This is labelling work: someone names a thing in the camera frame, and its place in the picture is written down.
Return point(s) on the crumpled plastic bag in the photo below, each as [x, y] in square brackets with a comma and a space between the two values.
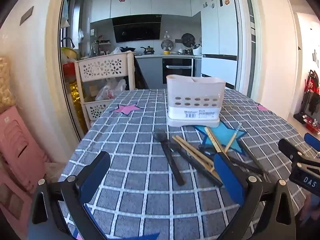
[110, 88]

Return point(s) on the grey kitchen counter cabinet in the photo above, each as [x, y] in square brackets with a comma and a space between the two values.
[150, 70]

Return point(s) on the white perforated storage cart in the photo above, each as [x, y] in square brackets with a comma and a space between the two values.
[105, 66]

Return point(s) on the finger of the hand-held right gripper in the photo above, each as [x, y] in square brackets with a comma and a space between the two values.
[312, 141]
[291, 150]

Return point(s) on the grey wall plate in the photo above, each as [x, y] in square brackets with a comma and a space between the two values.
[26, 15]

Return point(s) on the person's right forearm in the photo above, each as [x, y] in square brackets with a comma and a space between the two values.
[311, 205]

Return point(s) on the black round pan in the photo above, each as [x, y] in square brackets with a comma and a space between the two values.
[188, 40]

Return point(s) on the white plastic utensil holder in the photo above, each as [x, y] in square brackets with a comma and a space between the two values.
[195, 97]

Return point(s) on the black built-in oven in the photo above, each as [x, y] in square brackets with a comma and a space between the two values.
[177, 68]

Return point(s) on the yellow plastic basin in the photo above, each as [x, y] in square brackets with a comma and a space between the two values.
[68, 52]

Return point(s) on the gold tinsel decoration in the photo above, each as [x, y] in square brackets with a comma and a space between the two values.
[75, 97]

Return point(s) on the red and black floor item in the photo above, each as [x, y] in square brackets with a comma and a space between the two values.
[311, 100]

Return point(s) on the black cooking pot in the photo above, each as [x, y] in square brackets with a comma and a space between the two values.
[147, 50]

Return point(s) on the white refrigerator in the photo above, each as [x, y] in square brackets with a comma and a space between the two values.
[220, 30]

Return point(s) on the wooden chopstick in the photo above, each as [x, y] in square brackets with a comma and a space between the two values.
[212, 140]
[190, 155]
[232, 138]
[193, 151]

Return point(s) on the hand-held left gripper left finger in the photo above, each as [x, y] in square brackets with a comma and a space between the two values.
[95, 180]

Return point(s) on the red plastic basin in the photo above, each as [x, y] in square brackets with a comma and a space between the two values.
[68, 68]

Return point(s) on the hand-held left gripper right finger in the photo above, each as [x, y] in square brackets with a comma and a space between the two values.
[230, 177]

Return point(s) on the white upper kitchen cabinets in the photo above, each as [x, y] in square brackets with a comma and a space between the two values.
[140, 2]

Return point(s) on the black plastic spoon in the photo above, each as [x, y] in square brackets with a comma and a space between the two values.
[170, 160]
[200, 168]

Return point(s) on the black wok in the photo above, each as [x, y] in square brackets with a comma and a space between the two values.
[128, 48]

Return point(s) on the clear bag of beige snacks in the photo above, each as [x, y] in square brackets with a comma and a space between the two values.
[5, 85]

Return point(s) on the grey checked tablecloth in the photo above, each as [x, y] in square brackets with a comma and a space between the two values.
[140, 135]

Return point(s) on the black range hood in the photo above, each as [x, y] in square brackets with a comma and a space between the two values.
[137, 28]

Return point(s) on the kitchen faucet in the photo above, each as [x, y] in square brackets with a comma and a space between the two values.
[68, 41]

